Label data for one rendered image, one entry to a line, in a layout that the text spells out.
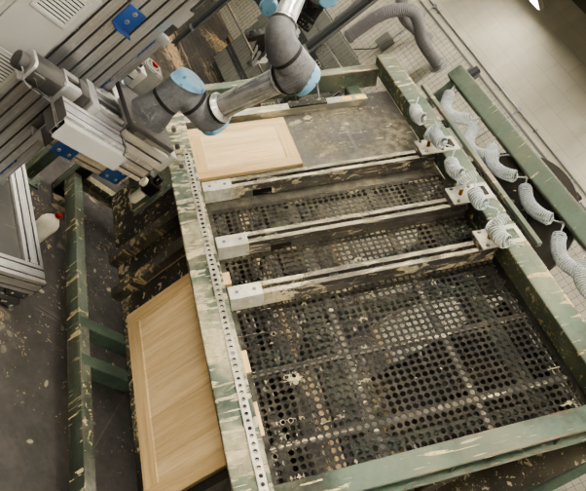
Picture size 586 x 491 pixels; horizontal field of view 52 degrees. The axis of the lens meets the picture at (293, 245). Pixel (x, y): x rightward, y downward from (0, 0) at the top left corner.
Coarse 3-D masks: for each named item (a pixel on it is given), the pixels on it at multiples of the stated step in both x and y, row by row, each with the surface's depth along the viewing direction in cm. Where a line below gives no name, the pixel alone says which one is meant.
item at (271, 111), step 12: (336, 96) 311; (252, 108) 302; (264, 108) 302; (276, 108) 303; (288, 108) 303; (300, 108) 304; (312, 108) 307; (324, 108) 308; (336, 108) 310; (240, 120) 300
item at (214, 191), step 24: (432, 144) 275; (456, 144) 275; (312, 168) 267; (336, 168) 268; (360, 168) 269; (384, 168) 273; (408, 168) 277; (216, 192) 257; (240, 192) 261; (264, 192) 264
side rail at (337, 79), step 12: (324, 72) 325; (336, 72) 325; (348, 72) 325; (360, 72) 327; (372, 72) 329; (216, 84) 314; (228, 84) 315; (324, 84) 327; (336, 84) 329; (348, 84) 331; (360, 84) 333; (372, 84) 335; (276, 96) 324; (288, 96) 326
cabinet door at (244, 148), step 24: (264, 120) 299; (192, 144) 285; (216, 144) 286; (240, 144) 286; (264, 144) 286; (288, 144) 286; (216, 168) 274; (240, 168) 274; (264, 168) 274; (288, 168) 277
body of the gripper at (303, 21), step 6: (306, 0) 227; (312, 6) 228; (318, 6) 229; (306, 12) 232; (312, 12) 231; (318, 12) 231; (300, 18) 233; (306, 18) 232; (312, 18) 233; (300, 24) 235; (306, 24) 235; (312, 24) 233; (306, 30) 235
